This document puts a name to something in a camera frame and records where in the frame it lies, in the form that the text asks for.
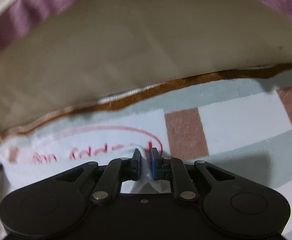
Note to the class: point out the checkered mat with black dog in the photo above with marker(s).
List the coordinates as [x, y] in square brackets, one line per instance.
[235, 120]

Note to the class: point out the beige bed base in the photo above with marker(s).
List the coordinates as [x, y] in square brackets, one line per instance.
[136, 55]

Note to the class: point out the white quilt with red bears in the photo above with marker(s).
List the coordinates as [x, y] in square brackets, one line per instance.
[61, 0]

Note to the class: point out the light grey printed t-shirt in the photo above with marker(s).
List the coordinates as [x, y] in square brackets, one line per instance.
[144, 165]

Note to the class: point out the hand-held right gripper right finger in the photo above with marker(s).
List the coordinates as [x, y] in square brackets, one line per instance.
[154, 165]

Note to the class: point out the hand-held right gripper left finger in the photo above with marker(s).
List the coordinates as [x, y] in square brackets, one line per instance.
[136, 165]

